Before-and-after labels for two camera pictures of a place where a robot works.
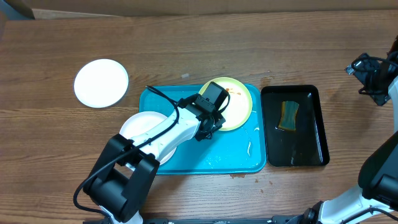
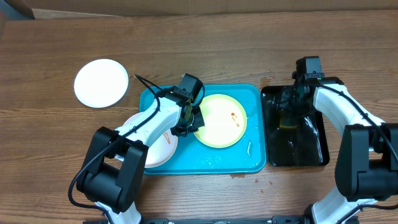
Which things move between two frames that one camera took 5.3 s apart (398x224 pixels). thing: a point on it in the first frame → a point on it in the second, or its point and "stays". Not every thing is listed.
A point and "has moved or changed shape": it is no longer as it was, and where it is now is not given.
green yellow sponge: [288, 113] stays
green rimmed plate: [239, 108] has moved or changed shape
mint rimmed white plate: [100, 83] stays
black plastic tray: [305, 146] stays
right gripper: [369, 65] → [286, 105]
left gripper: [219, 121] → [199, 122]
